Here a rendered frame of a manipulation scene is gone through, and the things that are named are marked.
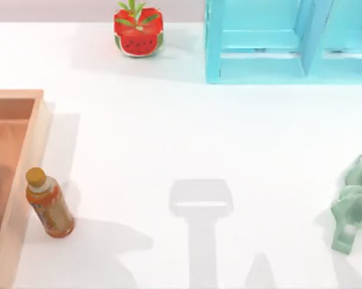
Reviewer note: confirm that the watermelon-pattern plant pot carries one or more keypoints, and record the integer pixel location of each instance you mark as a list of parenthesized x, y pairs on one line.
[(138, 36)]

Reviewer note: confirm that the orange bottle with yellow cap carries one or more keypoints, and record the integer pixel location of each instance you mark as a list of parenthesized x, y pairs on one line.
[(50, 207)]

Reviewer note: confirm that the salmon-coloured shallow box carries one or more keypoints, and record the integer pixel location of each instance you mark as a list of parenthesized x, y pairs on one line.
[(9, 156)]

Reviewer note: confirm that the light blue rack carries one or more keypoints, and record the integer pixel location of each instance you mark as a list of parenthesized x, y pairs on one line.
[(259, 42)]

